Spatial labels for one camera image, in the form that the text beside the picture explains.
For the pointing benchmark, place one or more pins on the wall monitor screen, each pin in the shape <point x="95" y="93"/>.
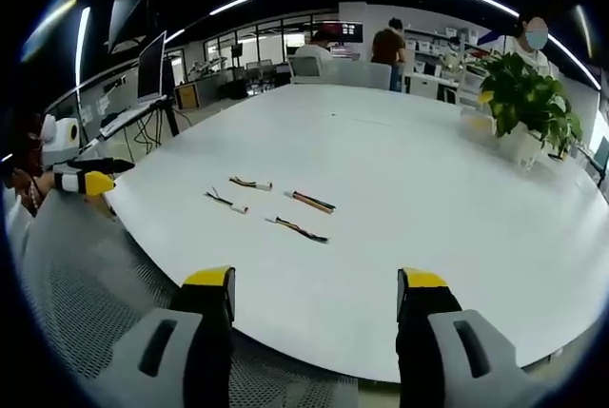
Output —
<point x="351" y="31"/>

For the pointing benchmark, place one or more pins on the clear plastic box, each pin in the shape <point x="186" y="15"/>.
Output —
<point x="476" y="120"/>

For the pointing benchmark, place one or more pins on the white storage shelf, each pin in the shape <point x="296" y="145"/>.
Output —
<point x="440" y="44"/>

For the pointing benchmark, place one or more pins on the open laptop on stand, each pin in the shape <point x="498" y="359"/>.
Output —
<point x="143" y="84"/>

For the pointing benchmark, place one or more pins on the potted green plant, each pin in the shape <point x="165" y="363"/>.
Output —
<point x="528" y="94"/>

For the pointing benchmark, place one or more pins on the white mesh office chair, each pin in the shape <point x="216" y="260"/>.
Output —
<point x="304" y="69"/>

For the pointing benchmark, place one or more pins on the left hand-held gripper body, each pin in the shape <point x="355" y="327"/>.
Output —
<point x="57" y="139"/>

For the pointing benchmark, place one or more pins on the black tripod stand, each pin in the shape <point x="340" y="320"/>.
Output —
<point x="164" y="118"/>

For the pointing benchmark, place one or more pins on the person's patterned clothing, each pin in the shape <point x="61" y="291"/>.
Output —
<point x="26" y="161"/>

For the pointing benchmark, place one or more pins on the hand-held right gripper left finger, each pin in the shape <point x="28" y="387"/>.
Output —
<point x="190" y="332"/>

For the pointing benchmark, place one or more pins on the yellow framed cabinet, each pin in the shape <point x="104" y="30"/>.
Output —
<point x="186" y="94"/>

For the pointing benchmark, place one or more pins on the grey mesh office chair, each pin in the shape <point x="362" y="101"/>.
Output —
<point x="95" y="284"/>

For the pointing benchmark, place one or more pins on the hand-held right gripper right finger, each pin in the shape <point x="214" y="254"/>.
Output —
<point x="442" y="332"/>

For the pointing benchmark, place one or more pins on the white plant pot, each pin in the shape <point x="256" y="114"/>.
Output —
<point x="523" y="144"/>

